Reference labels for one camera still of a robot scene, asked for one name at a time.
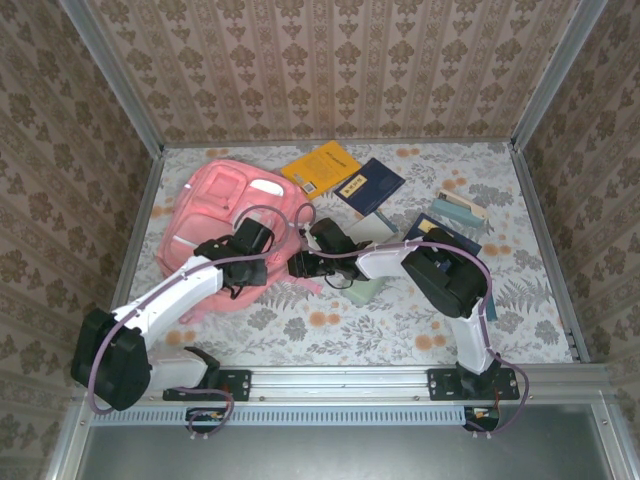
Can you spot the pale green pencil case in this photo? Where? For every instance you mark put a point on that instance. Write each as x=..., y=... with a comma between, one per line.
x=367, y=292

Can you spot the white notebook grey spine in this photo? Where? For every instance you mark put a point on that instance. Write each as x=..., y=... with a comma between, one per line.
x=372, y=227

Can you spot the pink backpack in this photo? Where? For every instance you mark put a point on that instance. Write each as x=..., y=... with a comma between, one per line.
x=220, y=190

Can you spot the dark blue book yellow label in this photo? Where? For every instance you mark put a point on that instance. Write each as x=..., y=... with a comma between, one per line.
x=372, y=192

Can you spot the navy book with small label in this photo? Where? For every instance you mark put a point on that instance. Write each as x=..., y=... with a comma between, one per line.
x=425, y=226

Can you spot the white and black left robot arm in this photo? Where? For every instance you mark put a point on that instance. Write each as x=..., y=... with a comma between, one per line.
x=165, y=295

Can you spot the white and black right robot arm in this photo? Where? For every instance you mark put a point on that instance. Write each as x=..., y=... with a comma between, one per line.
x=380, y=262

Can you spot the floral table cover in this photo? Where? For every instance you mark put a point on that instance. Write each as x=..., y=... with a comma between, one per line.
x=350, y=340

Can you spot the grey metal panel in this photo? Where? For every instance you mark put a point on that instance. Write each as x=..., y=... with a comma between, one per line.
x=350, y=455

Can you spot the aluminium side rail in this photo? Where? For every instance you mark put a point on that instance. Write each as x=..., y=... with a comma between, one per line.
x=146, y=200
x=534, y=200

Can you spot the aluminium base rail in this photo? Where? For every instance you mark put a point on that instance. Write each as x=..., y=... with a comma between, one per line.
x=340, y=385

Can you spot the aluminium back rail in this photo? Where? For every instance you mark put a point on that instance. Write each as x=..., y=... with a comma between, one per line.
x=250, y=142

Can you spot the aluminium frame post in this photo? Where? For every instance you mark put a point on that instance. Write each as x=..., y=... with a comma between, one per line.
x=555, y=75
x=115, y=75

